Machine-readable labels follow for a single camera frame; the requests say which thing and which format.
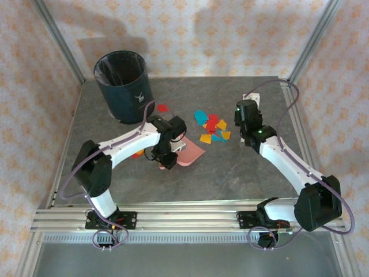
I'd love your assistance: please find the pink plastic dustpan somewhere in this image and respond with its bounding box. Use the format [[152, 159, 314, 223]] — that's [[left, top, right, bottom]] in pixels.
[[159, 136, 205, 171]]

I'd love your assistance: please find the dark blue waste bin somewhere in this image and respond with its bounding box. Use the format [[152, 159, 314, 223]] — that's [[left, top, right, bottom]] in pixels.
[[93, 50, 155, 125]]

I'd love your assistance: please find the clear plastic bin liner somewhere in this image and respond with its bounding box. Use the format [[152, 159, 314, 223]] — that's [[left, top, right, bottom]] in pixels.
[[94, 51, 146, 87]]

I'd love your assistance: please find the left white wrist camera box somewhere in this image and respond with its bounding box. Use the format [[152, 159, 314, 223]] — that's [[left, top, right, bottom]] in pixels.
[[171, 140, 187, 153]]

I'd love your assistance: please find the aluminium side rail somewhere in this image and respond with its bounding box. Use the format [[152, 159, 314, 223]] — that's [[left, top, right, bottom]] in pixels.
[[46, 80, 86, 209], [277, 77, 329, 209]]

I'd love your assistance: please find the aluminium cross rail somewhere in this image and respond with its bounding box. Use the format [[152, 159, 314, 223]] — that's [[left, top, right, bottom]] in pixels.
[[30, 208, 346, 233]]

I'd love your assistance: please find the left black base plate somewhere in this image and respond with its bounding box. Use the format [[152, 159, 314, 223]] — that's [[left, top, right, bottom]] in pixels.
[[85, 211, 137, 230]]

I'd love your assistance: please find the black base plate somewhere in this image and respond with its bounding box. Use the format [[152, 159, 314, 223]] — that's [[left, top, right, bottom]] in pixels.
[[236, 211, 262, 231], [85, 211, 137, 230]]

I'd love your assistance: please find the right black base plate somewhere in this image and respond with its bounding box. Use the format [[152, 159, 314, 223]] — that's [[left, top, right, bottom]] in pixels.
[[236, 211, 262, 231]]

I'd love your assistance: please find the aluminium frame post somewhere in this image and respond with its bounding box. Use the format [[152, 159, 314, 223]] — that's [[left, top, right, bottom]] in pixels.
[[31, 0, 86, 85], [287, 0, 344, 85]]

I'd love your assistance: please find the grey slotted cable duct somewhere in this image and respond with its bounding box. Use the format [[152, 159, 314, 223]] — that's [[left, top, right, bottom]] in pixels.
[[43, 234, 332, 244]]

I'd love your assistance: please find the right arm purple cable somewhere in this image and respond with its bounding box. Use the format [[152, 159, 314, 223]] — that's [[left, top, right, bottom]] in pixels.
[[243, 80, 356, 251]]

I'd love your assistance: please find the black cable connector block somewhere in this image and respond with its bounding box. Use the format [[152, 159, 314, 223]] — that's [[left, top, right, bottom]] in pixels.
[[258, 232, 280, 249]]

